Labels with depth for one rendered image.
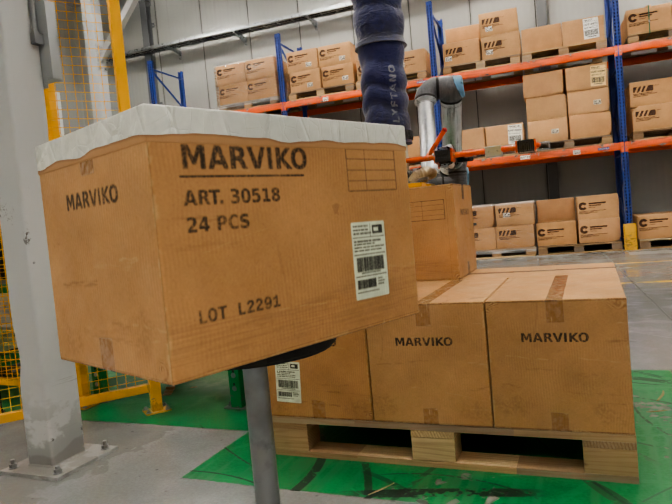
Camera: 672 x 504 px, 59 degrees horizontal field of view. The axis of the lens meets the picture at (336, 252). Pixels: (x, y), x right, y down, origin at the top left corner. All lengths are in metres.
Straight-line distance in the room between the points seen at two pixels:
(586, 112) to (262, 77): 5.46
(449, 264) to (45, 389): 1.64
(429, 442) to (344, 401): 0.32
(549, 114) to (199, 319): 9.27
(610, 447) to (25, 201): 2.12
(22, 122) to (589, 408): 2.16
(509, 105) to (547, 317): 9.57
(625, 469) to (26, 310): 2.08
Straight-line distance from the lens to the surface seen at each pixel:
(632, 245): 9.83
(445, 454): 2.07
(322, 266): 1.07
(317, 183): 1.08
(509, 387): 1.96
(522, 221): 9.83
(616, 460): 2.01
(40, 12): 2.69
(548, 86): 10.03
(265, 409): 1.24
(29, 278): 2.46
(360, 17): 2.84
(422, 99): 3.23
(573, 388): 1.94
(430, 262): 2.56
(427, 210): 2.55
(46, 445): 2.58
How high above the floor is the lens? 0.83
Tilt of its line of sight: 3 degrees down
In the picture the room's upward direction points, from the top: 5 degrees counter-clockwise
